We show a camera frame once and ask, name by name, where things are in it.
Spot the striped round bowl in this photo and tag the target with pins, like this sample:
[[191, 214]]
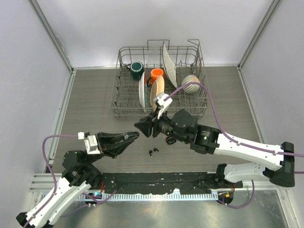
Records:
[[190, 89]]

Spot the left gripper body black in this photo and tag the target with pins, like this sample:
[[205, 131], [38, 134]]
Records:
[[103, 145]]

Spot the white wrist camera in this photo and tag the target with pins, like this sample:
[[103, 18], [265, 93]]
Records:
[[162, 101], [90, 141]]

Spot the black oblong charging case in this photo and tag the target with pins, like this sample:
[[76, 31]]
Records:
[[130, 136]]

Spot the grey wire dish rack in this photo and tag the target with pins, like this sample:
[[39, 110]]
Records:
[[187, 60]]

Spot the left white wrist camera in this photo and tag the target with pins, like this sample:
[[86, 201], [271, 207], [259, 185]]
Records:
[[90, 141]]

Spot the black square earbud case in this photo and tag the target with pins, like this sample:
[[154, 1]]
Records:
[[170, 140]]

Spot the beige bowl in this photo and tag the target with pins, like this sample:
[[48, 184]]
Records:
[[156, 89]]

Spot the orange mug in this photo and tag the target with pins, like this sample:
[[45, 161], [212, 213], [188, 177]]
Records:
[[154, 74]]

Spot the white green plate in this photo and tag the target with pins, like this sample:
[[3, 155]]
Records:
[[142, 88]]

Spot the white slotted cable duct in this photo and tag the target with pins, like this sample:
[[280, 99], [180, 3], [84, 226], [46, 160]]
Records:
[[175, 196]]

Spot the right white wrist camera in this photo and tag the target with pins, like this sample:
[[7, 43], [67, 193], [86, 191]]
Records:
[[162, 101]]

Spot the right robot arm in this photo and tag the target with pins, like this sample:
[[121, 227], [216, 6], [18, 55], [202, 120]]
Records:
[[274, 163]]

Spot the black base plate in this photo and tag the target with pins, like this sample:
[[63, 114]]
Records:
[[164, 182]]

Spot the dark green mug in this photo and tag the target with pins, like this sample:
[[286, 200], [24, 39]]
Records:
[[136, 69]]

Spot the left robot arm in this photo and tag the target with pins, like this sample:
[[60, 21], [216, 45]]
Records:
[[78, 176]]

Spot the white upright plate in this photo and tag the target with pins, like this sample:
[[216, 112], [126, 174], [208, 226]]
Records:
[[169, 66]]

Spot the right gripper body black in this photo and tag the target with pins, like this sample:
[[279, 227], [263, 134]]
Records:
[[166, 126]]

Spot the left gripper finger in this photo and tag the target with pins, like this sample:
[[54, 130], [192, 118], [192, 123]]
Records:
[[116, 137], [117, 148]]

